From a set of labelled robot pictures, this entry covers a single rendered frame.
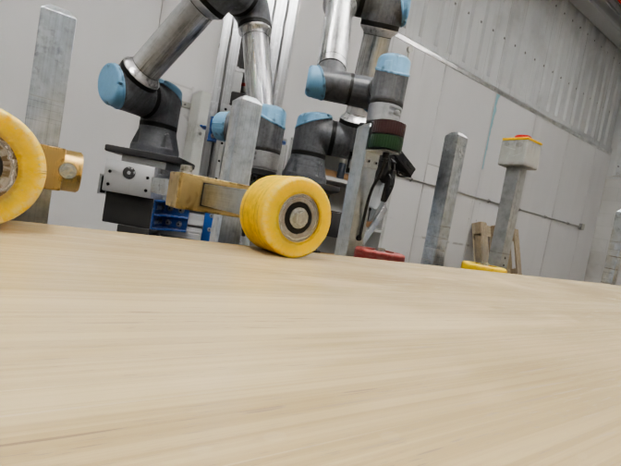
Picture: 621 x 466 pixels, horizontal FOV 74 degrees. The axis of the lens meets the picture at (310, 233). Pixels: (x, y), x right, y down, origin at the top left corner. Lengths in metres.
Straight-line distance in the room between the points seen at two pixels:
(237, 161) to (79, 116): 2.63
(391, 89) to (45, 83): 0.64
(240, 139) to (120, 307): 0.48
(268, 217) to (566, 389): 0.28
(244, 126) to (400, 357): 0.52
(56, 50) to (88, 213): 2.67
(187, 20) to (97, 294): 1.11
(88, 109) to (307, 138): 2.10
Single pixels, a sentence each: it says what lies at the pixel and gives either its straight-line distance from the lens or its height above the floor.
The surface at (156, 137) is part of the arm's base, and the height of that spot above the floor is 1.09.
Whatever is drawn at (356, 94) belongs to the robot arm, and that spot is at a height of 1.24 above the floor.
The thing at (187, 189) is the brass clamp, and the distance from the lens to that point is 0.60.
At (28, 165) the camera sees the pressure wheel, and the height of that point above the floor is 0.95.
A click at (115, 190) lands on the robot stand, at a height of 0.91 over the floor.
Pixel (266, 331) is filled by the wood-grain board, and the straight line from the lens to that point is 0.17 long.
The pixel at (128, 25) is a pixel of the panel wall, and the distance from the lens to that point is 3.38.
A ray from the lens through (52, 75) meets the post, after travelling 0.58.
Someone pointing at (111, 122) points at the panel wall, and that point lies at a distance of 3.24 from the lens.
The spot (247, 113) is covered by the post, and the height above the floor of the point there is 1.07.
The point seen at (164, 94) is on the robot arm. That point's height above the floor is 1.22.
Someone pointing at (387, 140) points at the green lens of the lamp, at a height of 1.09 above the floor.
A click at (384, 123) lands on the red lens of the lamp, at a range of 0.74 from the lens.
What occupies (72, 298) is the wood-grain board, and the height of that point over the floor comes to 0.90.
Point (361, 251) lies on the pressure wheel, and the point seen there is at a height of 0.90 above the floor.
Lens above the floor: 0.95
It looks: 3 degrees down
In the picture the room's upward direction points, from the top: 10 degrees clockwise
